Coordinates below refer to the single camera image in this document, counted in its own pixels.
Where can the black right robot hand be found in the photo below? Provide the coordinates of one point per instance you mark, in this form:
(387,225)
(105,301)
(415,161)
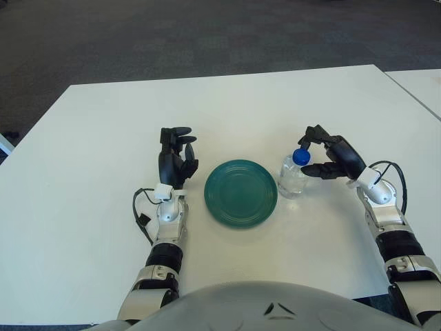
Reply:
(348,155)

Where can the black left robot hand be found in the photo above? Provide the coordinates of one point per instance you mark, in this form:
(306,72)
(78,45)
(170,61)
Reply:
(170,165)

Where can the clear bottle with blue cap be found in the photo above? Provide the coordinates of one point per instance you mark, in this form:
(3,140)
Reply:
(291,179)

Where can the green round plate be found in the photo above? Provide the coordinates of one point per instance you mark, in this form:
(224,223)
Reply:
(241,193)

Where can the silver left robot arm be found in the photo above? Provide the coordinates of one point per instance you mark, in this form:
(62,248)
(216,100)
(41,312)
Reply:
(170,217)

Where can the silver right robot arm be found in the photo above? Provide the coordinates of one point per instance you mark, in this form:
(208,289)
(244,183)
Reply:
(396,241)

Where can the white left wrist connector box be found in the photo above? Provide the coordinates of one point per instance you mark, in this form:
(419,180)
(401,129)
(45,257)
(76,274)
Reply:
(163,192)

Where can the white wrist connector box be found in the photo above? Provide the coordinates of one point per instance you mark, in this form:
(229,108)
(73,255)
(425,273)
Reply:
(163,192)
(367,177)

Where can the white right wrist connector box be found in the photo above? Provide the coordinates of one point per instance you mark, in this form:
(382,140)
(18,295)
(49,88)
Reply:
(367,177)

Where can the grey robot torso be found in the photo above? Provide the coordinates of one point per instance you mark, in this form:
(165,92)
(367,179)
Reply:
(241,307)

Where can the white furniture edge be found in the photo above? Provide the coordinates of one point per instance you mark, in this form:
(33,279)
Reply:
(5,146)

